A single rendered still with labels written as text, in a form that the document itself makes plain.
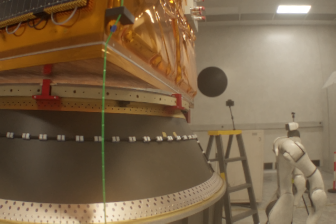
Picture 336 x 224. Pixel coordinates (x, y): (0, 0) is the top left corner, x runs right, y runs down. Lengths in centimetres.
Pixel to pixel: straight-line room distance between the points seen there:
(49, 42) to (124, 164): 59
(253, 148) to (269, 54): 509
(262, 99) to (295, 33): 278
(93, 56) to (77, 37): 10
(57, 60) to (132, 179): 57
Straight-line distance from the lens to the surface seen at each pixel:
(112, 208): 104
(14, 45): 112
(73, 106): 120
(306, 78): 955
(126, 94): 123
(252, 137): 495
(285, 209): 165
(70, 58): 90
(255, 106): 900
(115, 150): 113
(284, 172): 164
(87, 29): 89
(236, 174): 500
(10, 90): 127
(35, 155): 111
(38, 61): 99
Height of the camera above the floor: 153
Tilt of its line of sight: 7 degrees up
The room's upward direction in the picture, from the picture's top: straight up
